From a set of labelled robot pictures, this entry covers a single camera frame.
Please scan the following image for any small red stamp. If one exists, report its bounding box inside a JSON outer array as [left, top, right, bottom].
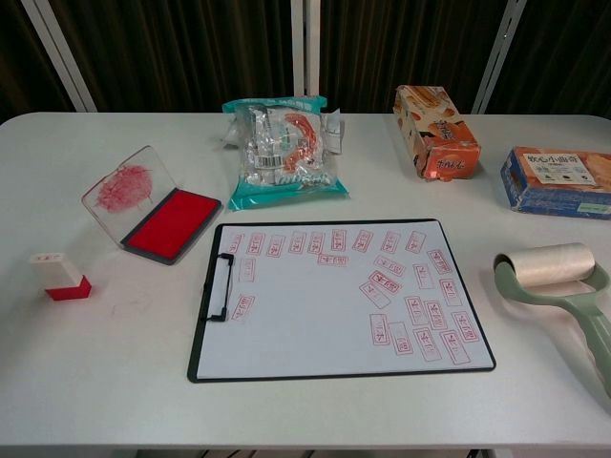
[[29, 252, 93, 302]]

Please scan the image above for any red ink pad clear lid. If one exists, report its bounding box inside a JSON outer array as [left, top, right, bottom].
[[80, 145, 223, 266]]

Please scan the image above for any teal silver snack bag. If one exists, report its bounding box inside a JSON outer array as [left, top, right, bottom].
[[221, 94, 349, 211]]

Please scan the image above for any white stamped paper sheet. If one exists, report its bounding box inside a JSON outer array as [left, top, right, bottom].
[[195, 219, 493, 379]]

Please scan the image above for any small silver sachet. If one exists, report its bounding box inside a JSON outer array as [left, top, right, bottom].
[[326, 108, 346, 155]]

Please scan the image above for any tall orange biscuit box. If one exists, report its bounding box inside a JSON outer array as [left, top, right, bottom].
[[393, 84, 482, 182]]

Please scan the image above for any black clipboard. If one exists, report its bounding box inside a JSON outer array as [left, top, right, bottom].
[[186, 218, 497, 385]]

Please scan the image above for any green lint roller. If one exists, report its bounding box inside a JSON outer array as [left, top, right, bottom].
[[493, 241, 611, 411]]

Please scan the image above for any flat orange blue cookie box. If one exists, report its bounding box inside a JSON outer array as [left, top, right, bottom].
[[499, 146, 611, 219]]

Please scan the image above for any white partition post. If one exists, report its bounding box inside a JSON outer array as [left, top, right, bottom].
[[290, 0, 322, 99], [470, 0, 529, 115], [21, 0, 99, 114]]

